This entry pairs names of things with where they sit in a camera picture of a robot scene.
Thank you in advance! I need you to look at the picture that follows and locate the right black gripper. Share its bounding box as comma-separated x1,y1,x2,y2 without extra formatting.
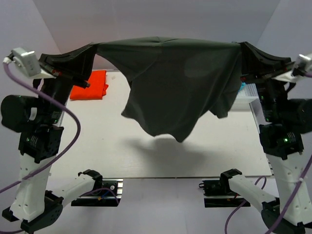
239,40,294,121

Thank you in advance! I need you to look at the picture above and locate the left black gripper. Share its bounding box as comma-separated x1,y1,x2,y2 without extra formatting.
36,42,97,123

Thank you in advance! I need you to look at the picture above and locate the dark grey t-shirt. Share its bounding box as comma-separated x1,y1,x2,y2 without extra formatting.
97,37,242,142

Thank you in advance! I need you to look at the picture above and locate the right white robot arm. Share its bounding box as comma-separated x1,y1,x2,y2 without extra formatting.
219,42,312,234

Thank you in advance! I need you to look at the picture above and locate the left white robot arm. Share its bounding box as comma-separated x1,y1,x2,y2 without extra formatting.
0,44,103,234

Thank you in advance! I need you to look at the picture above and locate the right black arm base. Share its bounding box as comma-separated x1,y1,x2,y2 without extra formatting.
198,180,244,208

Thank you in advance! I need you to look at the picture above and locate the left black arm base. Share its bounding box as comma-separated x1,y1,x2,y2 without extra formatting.
71,178,123,207

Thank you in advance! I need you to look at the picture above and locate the folded orange t-shirt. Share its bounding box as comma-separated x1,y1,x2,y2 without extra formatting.
70,70,109,100

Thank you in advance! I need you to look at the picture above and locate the crumpled light blue t-shirt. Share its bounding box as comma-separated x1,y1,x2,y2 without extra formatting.
239,82,246,92

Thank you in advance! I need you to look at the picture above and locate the white plastic basket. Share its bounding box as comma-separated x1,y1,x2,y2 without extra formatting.
231,84,258,111

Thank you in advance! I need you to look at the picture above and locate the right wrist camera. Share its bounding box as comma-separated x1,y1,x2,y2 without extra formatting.
275,52,312,82

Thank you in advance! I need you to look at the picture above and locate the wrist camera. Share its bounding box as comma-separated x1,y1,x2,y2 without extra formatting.
3,47,55,79
275,52,312,82

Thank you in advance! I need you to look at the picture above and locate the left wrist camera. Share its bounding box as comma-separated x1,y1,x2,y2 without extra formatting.
3,47,55,79

